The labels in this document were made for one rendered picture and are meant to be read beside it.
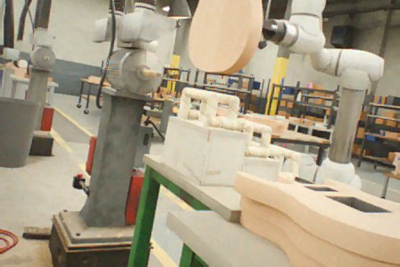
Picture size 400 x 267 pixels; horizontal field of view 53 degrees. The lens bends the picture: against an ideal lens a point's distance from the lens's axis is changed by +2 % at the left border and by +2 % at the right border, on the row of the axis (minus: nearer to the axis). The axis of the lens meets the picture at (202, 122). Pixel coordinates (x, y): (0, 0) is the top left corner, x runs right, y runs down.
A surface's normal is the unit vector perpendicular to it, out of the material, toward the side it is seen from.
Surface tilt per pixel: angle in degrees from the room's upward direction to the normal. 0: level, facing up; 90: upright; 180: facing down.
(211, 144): 90
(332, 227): 90
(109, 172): 90
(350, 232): 90
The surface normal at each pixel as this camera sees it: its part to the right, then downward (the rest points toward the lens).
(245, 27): -0.84, -0.09
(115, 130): 0.48, 0.16
